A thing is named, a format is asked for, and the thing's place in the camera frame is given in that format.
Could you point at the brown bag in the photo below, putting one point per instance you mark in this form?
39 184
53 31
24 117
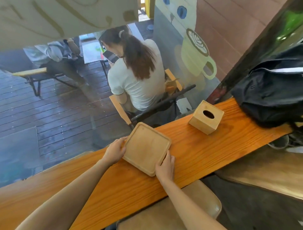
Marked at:
171 85

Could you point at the smartphone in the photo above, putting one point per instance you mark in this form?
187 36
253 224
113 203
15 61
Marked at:
110 56

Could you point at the person's left hand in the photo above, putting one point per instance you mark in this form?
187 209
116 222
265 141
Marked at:
113 151

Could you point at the square wooden tray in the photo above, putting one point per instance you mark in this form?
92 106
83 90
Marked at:
146 148

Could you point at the wooden tissue box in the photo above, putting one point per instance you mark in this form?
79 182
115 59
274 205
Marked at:
203 123

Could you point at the person's left thumb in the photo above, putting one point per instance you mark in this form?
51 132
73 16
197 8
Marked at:
123 150

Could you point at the hair clip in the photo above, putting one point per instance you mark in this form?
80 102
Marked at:
121 33

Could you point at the black backpack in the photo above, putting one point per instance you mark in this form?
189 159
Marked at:
272 92

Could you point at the person's right hand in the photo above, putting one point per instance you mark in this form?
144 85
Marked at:
165 169

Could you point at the person's right thumb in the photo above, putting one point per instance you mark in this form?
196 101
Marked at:
163 158

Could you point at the person's left forearm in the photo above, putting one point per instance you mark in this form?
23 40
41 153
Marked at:
66 199

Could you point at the person's right forearm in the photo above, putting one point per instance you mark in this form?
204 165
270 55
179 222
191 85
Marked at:
189 206

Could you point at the beige parasol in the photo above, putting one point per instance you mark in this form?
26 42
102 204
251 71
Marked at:
59 19

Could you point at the outdoor table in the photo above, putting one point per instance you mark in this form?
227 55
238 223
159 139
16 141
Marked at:
92 52

